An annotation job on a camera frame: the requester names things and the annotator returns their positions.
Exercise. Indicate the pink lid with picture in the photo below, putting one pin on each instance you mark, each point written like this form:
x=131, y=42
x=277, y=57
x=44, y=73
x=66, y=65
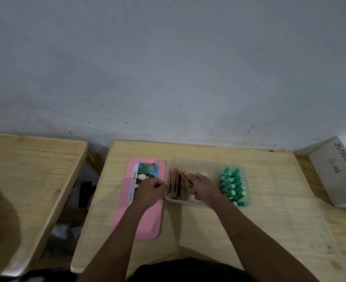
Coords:
x=149, y=223

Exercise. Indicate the plywood table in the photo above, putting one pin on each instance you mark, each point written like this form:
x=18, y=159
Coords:
x=343, y=229

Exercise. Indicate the clear plastic container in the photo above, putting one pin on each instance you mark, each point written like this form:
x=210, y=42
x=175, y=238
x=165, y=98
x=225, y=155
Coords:
x=211, y=170

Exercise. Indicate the person's black shorts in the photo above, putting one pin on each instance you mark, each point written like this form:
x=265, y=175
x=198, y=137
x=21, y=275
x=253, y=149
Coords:
x=187, y=271

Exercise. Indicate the light wooden table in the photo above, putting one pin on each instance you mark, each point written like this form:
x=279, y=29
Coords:
x=43, y=187

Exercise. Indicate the group of teal bottles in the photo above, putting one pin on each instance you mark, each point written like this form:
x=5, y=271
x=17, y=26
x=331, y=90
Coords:
x=233, y=186

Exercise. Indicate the person's left forearm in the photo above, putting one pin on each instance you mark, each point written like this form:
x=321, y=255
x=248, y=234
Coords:
x=114, y=249

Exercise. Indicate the white cardboard box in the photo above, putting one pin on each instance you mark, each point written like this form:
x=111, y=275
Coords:
x=334, y=179

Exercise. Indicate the group of tan boxes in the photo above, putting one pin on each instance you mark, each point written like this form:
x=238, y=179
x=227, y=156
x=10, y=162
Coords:
x=174, y=185

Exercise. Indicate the person's left hand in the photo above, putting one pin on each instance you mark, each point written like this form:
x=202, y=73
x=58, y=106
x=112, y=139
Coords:
x=149, y=193

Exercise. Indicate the person's right forearm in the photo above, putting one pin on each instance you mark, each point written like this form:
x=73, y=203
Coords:
x=258, y=246

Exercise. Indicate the person's right hand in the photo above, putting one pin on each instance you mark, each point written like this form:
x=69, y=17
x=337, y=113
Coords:
x=203, y=189

